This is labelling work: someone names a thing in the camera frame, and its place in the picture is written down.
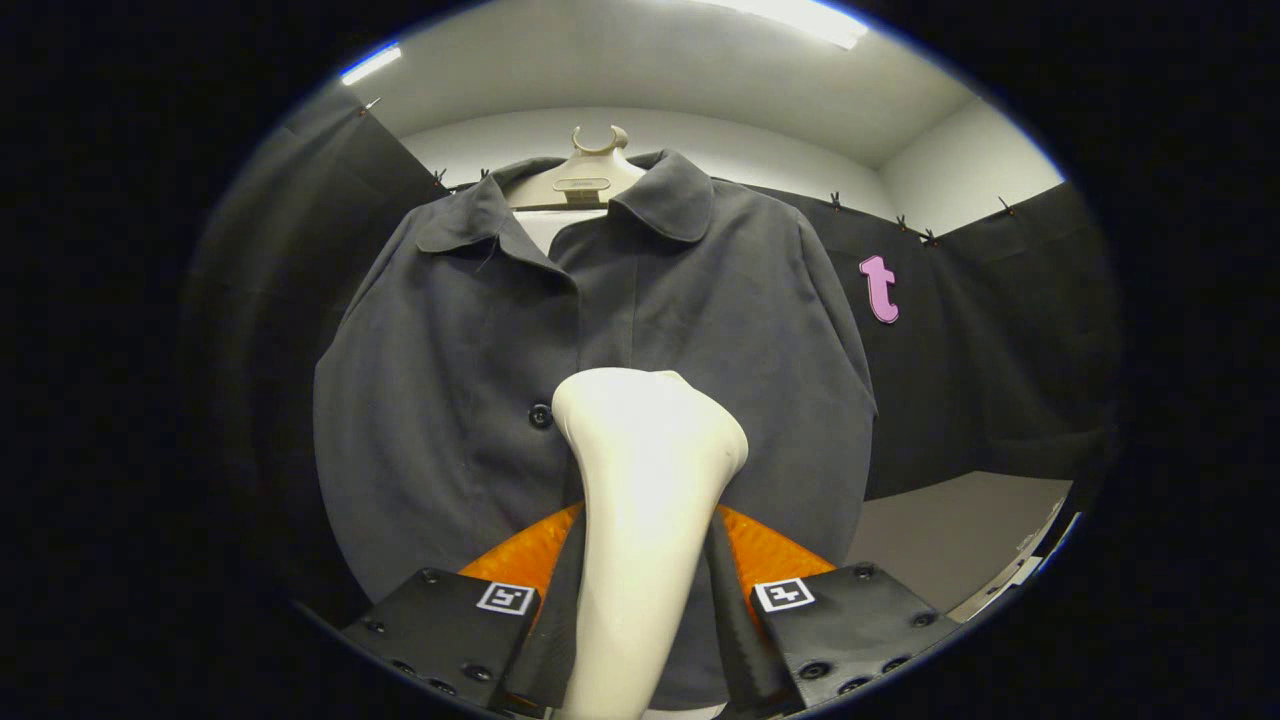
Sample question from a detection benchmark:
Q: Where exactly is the white ironing board pad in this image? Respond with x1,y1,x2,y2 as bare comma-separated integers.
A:
515,208,726,720

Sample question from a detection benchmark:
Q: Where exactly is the beige garment hanger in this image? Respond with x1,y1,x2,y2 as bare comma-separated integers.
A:
505,124,649,213

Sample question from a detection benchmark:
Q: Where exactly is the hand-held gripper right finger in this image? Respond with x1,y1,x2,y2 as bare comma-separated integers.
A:
705,503,963,716

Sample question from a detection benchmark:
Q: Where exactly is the grey drawer cabinet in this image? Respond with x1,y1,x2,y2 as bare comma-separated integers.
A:
845,470,1076,623

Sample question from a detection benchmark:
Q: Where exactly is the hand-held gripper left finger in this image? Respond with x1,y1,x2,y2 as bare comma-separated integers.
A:
340,500,586,716

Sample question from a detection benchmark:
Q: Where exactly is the small ceiling light panel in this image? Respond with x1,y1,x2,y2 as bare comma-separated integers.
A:
340,45,403,86

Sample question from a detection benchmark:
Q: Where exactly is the dark grey button shirt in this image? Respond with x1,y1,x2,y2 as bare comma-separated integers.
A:
312,148,879,711

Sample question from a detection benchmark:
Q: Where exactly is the row of backdrop clips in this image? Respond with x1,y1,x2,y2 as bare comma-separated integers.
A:
360,95,1016,246

